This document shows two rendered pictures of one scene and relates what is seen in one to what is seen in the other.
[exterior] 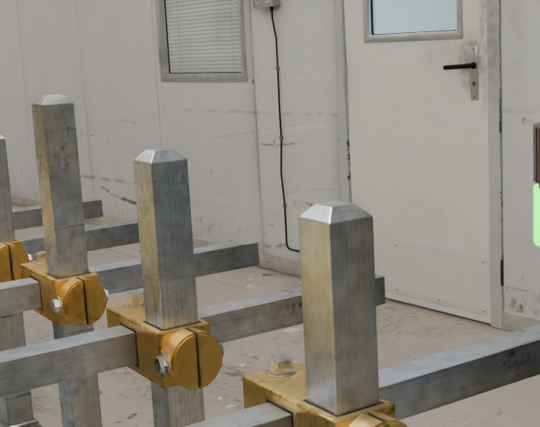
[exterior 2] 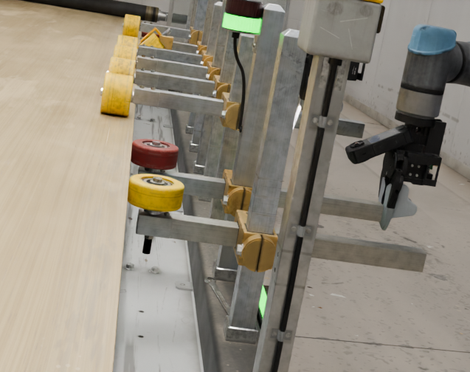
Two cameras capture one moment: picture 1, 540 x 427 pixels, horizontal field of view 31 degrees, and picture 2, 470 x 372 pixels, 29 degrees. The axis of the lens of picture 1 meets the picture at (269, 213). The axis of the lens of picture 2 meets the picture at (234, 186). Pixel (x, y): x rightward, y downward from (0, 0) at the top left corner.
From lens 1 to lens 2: 126 cm
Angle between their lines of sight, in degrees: 24
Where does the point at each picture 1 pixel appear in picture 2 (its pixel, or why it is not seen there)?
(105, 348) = (201, 85)
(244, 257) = not seen: hidden behind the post
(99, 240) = not seen: hidden behind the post
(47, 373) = (176, 85)
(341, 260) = (243, 49)
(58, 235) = (218, 48)
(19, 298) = (198, 72)
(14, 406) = (197, 135)
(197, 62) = not seen: outside the picture
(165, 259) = (228, 54)
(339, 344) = (236, 77)
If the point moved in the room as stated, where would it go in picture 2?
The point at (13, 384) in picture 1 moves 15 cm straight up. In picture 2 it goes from (162, 84) to (173, 16)
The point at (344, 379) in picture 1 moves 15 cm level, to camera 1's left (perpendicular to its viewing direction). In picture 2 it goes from (235, 90) to (169, 74)
